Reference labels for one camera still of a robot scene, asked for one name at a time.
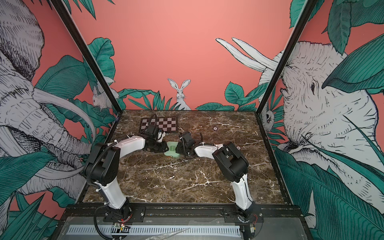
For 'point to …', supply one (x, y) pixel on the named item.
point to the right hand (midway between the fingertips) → (174, 148)
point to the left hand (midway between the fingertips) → (168, 148)
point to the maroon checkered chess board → (166, 124)
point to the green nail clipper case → (171, 152)
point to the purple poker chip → (215, 128)
